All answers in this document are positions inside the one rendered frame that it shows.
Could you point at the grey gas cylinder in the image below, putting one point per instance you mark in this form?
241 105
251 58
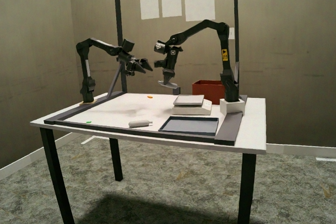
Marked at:
139 123
169 84

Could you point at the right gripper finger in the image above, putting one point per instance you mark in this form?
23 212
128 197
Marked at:
137 67
147 66

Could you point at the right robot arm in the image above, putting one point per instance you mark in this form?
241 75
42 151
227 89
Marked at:
83 50

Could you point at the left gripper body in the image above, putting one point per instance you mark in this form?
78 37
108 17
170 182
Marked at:
170 64

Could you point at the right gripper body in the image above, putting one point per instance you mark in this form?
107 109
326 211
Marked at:
130 60

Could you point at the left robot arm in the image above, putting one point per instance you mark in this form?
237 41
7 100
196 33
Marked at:
227 78

